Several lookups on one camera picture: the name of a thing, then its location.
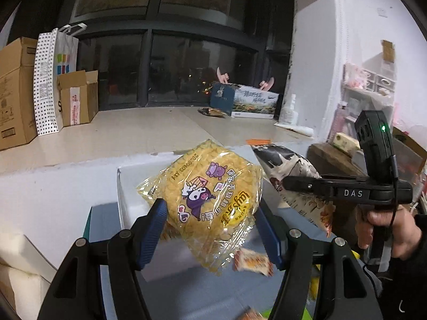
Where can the white plastic bottle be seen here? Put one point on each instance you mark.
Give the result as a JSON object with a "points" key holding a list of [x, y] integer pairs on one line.
{"points": [[289, 111]]}

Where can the white tube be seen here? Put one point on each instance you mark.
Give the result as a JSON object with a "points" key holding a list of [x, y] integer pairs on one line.
{"points": [[295, 129]]}

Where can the clear storage drawer unit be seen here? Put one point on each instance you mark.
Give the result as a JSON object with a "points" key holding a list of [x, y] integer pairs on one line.
{"points": [[347, 113]]}

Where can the pink antler ornament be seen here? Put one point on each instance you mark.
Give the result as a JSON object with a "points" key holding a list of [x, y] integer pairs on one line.
{"points": [[268, 84], [223, 75]]}

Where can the black framed window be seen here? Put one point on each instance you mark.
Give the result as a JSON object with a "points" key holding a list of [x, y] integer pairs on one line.
{"points": [[149, 73]]}

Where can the pink floral pouch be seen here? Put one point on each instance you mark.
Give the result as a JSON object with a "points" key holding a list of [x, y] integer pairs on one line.
{"points": [[354, 75]]}

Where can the small open cardboard box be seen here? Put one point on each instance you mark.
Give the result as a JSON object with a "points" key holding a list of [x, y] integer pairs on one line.
{"points": [[75, 103]]}

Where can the wooden shelf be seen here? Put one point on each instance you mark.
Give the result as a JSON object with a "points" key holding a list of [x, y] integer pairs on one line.
{"points": [[325, 156]]}

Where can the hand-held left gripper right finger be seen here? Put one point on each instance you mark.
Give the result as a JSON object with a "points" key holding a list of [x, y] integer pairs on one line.
{"points": [[271, 243]]}

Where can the printed blue gift box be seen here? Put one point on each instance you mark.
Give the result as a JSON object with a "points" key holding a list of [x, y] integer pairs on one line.
{"points": [[253, 101]]}

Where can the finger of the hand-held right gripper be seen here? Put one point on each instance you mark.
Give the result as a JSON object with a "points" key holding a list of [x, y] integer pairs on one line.
{"points": [[307, 186]]}

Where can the white dotted paper bag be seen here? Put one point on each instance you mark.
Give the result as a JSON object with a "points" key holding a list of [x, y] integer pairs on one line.
{"points": [[45, 86]]}

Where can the white drawer organizer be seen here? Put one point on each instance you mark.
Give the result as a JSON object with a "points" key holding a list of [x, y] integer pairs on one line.
{"points": [[380, 81]]}

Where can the small yellow tissue pack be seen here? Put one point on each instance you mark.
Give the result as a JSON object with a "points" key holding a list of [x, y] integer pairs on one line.
{"points": [[347, 143]]}

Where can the orange snack packet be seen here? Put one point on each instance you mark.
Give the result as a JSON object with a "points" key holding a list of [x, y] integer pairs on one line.
{"points": [[258, 141]]}

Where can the small dark packet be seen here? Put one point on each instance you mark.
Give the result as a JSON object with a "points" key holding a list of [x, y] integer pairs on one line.
{"points": [[212, 112]]}

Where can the white cushioned seat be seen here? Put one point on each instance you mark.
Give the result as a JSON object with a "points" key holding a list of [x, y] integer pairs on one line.
{"points": [[20, 266]]}

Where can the white cardboard box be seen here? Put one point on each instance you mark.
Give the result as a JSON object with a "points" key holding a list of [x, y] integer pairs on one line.
{"points": [[133, 193]]}

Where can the person's right forearm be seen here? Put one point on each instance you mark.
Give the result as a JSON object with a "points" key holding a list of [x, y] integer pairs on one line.
{"points": [[407, 290]]}

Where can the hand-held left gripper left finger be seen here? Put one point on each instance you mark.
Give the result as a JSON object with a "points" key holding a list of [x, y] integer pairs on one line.
{"points": [[151, 236]]}

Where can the small orange and white packet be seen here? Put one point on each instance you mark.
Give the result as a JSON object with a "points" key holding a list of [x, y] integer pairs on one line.
{"points": [[252, 261], [252, 315]]}

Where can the yellow round cracker packet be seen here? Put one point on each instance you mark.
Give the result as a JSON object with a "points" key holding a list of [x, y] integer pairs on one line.
{"points": [[206, 193]]}

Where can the white and brown snack bag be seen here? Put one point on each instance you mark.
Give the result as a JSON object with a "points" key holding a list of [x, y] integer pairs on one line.
{"points": [[287, 163]]}

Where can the cardboard piece on wall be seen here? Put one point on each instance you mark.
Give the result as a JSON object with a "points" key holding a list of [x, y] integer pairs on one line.
{"points": [[388, 51]]}

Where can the person's right hand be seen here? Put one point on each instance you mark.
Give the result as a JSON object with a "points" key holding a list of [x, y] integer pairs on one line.
{"points": [[405, 233]]}

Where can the large cardboard box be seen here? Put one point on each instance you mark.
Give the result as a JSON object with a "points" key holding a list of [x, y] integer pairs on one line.
{"points": [[15, 100]]}

